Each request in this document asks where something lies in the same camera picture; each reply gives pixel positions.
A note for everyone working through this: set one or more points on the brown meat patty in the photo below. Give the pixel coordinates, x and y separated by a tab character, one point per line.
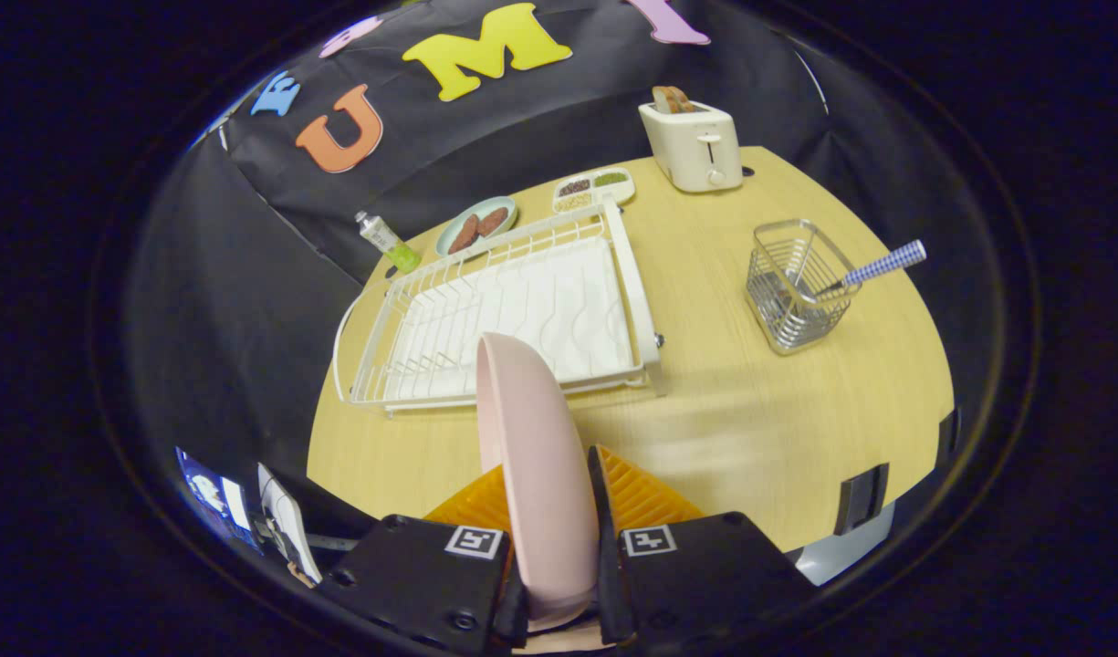
464	234
493	222

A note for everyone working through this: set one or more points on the cream toaster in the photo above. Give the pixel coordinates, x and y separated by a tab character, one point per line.
695	146

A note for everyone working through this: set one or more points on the small teal plate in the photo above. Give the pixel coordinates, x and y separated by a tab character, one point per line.
449	242

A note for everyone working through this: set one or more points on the black table edge bracket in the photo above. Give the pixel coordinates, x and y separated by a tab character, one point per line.
862	497
949	438

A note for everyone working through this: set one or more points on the brown bread slice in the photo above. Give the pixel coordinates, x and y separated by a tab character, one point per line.
673	99

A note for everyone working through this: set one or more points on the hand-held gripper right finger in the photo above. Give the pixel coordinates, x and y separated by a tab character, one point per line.
695	570

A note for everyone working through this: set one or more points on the blue lit screen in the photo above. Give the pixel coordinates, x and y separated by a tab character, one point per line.
212	497

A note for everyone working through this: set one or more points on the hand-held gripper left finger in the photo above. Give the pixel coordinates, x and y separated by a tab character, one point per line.
412	575

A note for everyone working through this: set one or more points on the white flat device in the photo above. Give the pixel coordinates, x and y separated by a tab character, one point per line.
289	520

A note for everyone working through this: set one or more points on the white divided spice tray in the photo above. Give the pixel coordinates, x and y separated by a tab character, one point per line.
579	201

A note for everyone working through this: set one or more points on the green clear bottle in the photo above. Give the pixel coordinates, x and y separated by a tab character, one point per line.
390	242

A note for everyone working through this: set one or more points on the pink plate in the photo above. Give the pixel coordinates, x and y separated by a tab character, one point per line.
540	456

